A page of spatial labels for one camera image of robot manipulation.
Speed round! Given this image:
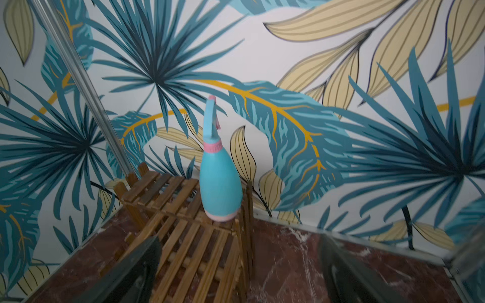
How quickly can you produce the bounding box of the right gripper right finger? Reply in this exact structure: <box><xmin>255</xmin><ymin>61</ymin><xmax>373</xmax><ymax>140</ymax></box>
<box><xmin>319</xmin><ymin>234</ymin><xmax>405</xmax><ymax>302</ymax></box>

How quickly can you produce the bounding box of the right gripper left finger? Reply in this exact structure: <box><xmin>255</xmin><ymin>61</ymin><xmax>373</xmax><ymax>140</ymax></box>
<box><xmin>72</xmin><ymin>236</ymin><xmax>162</xmax><ymax>303</ymax></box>

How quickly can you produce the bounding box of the wooden slatted step shelf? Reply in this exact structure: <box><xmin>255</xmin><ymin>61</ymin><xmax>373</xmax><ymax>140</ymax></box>
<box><xmin>101</xmin><ymin>164</ymin><xmax>255</xmax><ymax>302</ymax></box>

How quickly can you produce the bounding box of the blue spray bottle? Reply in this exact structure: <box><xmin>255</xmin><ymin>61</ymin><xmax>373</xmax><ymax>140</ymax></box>
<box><xmin>199</xmin><ymin>95</ymin><xmax>243</xmax><ymax>222</ymax></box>

